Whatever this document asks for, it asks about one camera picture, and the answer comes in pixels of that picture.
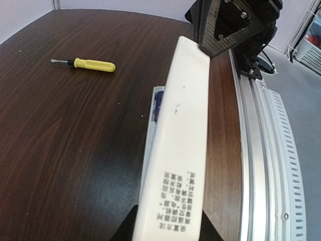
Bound purple battery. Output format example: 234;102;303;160
153;91;164;123

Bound front aluminium rail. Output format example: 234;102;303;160
229;53;307;240

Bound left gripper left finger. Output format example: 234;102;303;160
110;205;138;241

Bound white remote control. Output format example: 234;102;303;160
132;36;210;240

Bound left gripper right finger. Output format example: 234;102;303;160
199;211;224;241

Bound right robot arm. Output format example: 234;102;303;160
185;0;283;79

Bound yellow handled screwdriver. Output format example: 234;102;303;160
51;58;116;73

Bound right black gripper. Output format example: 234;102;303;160
185;0;283;58

